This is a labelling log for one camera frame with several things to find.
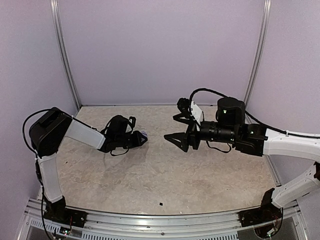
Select left silver frame post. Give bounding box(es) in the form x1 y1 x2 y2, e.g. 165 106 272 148
50 0 82 111

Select silver frame post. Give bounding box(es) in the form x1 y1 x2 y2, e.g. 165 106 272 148
50 0 82 111
244 0 272 107

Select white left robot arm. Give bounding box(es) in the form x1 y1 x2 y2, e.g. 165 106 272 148
25 107 148 223

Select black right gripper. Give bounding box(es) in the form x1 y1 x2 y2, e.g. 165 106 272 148
164 112 238 152

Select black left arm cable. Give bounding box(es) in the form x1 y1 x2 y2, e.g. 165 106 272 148
21 107 53 240

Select purple round charging case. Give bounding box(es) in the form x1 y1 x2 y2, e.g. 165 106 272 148
140 131 148 138

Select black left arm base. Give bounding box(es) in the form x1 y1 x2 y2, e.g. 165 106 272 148
41 195 88 228

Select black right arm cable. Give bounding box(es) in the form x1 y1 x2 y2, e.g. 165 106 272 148
189 87 320 140

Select silver front aluminium rail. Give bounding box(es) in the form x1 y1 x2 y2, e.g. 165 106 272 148
15 198 309 240

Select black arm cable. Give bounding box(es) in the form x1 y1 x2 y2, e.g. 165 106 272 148
189 87 320 140
21 107 53 240

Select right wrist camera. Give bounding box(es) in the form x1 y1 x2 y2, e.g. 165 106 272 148
177 97 204 127

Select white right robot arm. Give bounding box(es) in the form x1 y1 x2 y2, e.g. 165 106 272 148
164 97 320 222

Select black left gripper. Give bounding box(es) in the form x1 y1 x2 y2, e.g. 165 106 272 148
116 130 147 149

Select right silver frame post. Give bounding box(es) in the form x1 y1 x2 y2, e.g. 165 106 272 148
244 0 272 107

